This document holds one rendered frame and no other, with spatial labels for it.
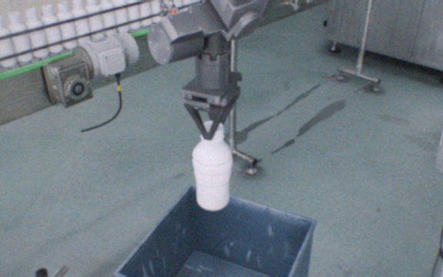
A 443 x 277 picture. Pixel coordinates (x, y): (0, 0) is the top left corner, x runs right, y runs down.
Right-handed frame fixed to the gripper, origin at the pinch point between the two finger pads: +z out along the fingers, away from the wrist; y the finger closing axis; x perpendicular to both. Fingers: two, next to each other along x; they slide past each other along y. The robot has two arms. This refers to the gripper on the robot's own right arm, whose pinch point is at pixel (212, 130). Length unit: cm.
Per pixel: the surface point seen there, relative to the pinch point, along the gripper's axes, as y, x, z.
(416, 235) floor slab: -138, 49, 120
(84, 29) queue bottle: -76, -86, 17
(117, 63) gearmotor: -70, -69, 25
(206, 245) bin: -19, -10, 47
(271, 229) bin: -18.2, 7.0, 34.4
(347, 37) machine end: -355, -26, 96
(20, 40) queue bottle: -53, -95, 15
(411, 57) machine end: -335, 29, 99
